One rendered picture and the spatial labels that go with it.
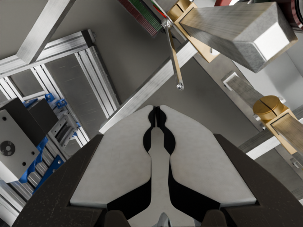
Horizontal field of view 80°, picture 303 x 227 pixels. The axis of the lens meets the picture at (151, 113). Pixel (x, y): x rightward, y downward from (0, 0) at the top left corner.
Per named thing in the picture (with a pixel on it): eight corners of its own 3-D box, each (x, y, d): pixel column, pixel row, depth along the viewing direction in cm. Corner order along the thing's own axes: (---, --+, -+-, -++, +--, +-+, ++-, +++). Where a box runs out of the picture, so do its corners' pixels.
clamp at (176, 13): (203, 58, 44) (208, 63, 40) (164, 14, 40) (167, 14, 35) (222, 40, 42) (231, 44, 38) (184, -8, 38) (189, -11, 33)
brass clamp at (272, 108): (275, 142, 44) (289, 156, 40) (245, 108, 40) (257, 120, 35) (300, 127, 42) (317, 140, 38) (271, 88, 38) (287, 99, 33)
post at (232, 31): (176, 28, 56) (261, 77, 14) (169, 19, 54) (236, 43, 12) (185, 18, 54) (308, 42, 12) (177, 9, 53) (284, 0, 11)
